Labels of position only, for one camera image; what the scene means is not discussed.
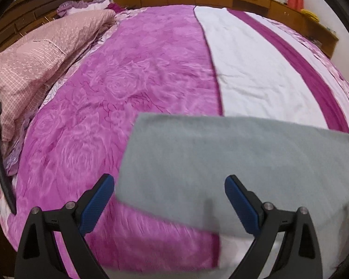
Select grey pants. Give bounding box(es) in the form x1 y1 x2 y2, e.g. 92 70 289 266
115 113 349 271

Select pink checked folded quilt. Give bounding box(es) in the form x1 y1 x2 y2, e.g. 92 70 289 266
0 10 115 143

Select purple floral bedspread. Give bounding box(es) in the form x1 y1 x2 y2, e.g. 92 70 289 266
0 5 349 278

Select wooden cabinet row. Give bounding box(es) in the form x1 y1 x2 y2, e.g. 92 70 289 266
114 0 339 59

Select yellow object on cabinet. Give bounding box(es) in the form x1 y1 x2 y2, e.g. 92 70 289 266
300 9 320 23

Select dark wooden headboard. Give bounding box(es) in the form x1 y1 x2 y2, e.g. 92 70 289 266
0 0 92 52

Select purple ruffled pillow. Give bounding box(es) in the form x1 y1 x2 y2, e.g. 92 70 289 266
57 0 111 17

